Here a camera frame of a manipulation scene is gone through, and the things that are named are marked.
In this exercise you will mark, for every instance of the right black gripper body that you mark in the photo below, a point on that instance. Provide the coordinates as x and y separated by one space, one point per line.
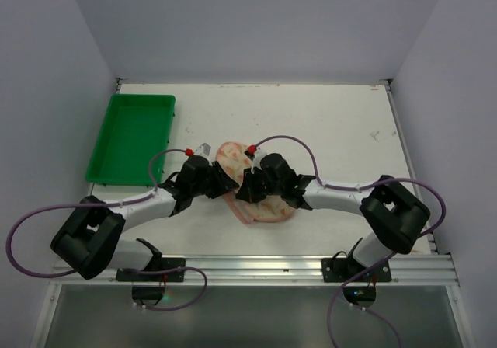
253 187

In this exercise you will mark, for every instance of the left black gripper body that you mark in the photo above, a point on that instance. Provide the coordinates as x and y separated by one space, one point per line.
217 179

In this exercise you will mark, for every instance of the floral laundry bag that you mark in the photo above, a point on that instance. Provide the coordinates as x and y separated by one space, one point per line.
230 155

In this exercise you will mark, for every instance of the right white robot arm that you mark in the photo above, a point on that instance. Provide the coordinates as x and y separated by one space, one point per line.
395 216

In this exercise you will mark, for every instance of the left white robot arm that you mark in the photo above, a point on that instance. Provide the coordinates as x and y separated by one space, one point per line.
90 239

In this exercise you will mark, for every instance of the green plastic tray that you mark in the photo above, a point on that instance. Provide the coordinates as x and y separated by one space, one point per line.
134 130

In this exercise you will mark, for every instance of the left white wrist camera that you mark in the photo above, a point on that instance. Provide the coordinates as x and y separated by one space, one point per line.
203 150

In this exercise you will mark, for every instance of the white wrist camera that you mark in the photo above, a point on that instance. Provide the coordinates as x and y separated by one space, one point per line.
203 150
256 155

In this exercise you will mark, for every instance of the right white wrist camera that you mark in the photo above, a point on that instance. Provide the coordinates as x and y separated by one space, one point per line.
256 155

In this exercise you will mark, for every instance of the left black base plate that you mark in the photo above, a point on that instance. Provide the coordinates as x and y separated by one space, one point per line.
163 269

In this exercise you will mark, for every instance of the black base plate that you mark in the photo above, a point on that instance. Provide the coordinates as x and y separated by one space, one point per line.
163 269
340 269

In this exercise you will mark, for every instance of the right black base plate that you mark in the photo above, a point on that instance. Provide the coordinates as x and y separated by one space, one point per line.
340 269

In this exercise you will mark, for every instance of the aluminium mounting rail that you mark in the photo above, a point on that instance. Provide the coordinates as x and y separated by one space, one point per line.
288 271

